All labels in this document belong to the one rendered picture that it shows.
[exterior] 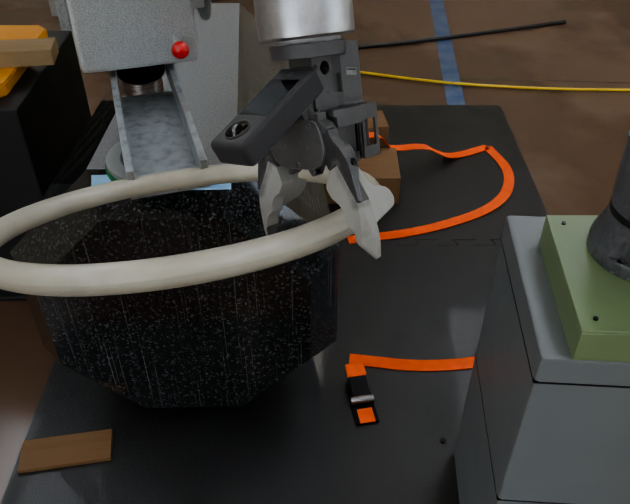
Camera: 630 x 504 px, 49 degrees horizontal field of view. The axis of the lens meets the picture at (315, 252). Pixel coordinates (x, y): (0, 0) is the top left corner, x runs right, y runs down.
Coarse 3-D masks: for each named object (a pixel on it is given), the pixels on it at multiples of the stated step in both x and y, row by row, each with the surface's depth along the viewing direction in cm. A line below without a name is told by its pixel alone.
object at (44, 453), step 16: (96, 432) 200; (112, 432) 200; (32, 448) 195; (48, 448) 195; (64, 448) 195; (80, 448) 195; (96, 448) 195; (32, 464) 191; (48, 464) 191; (64, 464) 192; (80, 464) 193
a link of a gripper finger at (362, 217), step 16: (336, 176) 63; (336, 192) 64; (368, 192) 65; (384, 192) 66; (352, 208) 63; (368, 208) 63; (384, 208) 65; (352, 224) 64; (368, 224) 63; (368, 240) 63
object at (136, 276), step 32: (96, 192) 100; (128, 192) 102; (0, 224) 84; (32, 224) 91; (320, 224) 68; (192, 256) 62; (224, 256) 62; (256, 256) 63; (288, 256) 65; (0, 288) 67; (32, 288) 64; (64, 288) 62; (96, 288) 62; (128, 288) 62; (160, 288) 62
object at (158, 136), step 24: (168, 72) 134; (144, 96) 132; (168, 96) 132; (120, 120) 115; (144, 120) 124; (168, 120) 124; (192, 120) 115; (144, 144) 117; (168, 144) 117; (192, 144) 111; (144, 168) 111; (168, 168) 111; (168, 192) 106
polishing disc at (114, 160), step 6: (120, 144) 155; (114, 150) 153; (120, 150) 153; (108, 156) 152; (114, 156) 152; (120, 156) 152; (108, 162) 150; (114, 162) 150; (120, 162) 150; (108, 168) 148; (114, 168) 148; (120, 168) 148; (114, 174) 146; (120, 174) 146
